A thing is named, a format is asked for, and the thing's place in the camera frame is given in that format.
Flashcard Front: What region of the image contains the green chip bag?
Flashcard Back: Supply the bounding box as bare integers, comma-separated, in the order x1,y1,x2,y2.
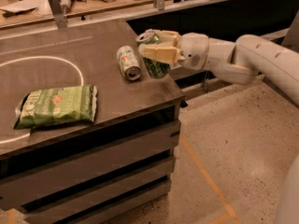
14,85,97,130

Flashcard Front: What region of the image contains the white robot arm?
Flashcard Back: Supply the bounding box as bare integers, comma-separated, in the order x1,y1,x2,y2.
141,32,299,224

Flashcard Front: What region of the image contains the white paper sheet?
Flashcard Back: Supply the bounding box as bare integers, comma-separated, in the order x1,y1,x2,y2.
0,0,47,15

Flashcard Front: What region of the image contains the white green soda can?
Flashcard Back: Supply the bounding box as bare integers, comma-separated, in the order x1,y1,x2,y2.
117,46,141,81

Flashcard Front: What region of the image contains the grey metal bracket left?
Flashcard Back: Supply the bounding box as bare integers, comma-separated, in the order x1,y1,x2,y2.
48,0,67,29

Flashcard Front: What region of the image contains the grey table with slats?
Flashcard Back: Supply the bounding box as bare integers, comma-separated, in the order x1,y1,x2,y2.
0,20,183,224

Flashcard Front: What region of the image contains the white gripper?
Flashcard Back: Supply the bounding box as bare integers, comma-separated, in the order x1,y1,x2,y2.
138,30,209,70

